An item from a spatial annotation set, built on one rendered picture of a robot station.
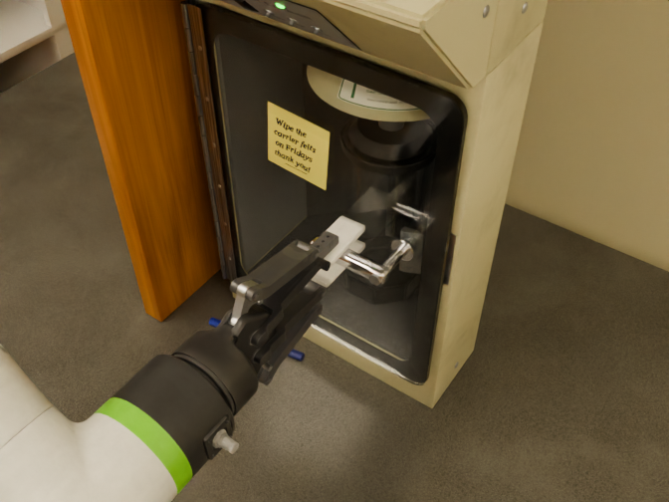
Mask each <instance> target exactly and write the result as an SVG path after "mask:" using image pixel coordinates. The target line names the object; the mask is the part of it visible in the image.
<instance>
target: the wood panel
mask: <svg viewBox="0 0 669 502"><path fill-rule="evenodd" d="M181 1H185V0H61V3H62V7H63V11H64V14H65V18H66V22H67V25H68V29H69V33H70V36H71V40H72V43H73V47H74V51H75V54H76V58H77V62H78V65H79V69H80V73H81V76H82V80H83V84H84V87H85V91H86V95H87V98H88V102H89V106H90V109H91V113H92V117H93V120H94V124H95V127H96V131H97V135H98V138H99V142H100V146H101V149H102V153H103V157H104V160H105V164H106V168H107V171H108V175H109V179H110V182H111V189H112V192H113V196H114V200H115V203H116V207H117V211H118V214H119V218H120V221H121V225H122V229H123V232H124V236H125V240H126V243H127V247H128V251H129V254H130V258H131V262H132V265H133V269H134V273H135V276H136V280H137V284H138V287H139V291H140V295H141V298H142V302H143V305H144V308H145V312H146V313H147V314H149V315H150V316H151V317H153V318H155V319H156V320H158V321H160V322H162V321H163V320H164V319H166V318H167V317H168V316H169V315H170V314H171V313H172V312H173V311H174V310H176V309H177V308H178V307H179V306H180V305H181V304H182V303H183V302H184V301H186V300H187V299H188V298H189V297H190V296H191V295H192V294H193V293H194V292H195V291H197V290H198V289H199V288H200V287H201V286H202V285H203V284H204V283H205V282H207V281H208V280H209V279H210V278H211V277H212V276H213V275H214V274H215V273H217V272H218V271H219V270H220V269H221V266H220V259H219V253H218V246H217V240H216V233H215V227H214V220H213V214H212V208H211V201H210V195H209V188H208V182H207V175H206V169H205V162H204V156H203V149H202V143H201V136H200V130H199V124H198V117H197V111H196V105H195V99H194V92H193V86H192V79H191V73H190V66H189V60H188V54H187V47H186V41H185V34H184V27H183V21H182V15H181V8H180V2H181Z"/></svg>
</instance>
